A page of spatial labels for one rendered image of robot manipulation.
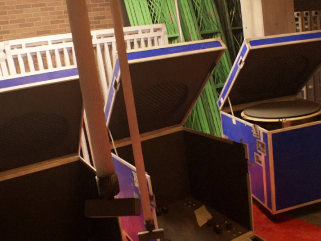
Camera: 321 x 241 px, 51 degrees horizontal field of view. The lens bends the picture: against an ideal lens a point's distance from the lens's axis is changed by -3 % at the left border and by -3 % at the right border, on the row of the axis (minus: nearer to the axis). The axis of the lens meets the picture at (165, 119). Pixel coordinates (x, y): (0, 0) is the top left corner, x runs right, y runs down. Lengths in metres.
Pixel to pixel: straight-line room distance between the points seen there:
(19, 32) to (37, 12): 0.38
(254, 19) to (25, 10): 3.03
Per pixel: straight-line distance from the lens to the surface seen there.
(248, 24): 4.56
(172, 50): 2.51
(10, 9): 5.07
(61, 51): 4.05
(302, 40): 3.46
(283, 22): 4.73
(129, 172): 2.68
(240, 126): 3.60
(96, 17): 5.40
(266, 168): 3.27
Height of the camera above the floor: 1.79
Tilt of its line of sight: 12 degrees down
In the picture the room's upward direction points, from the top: 8 degrees counter-clockwise
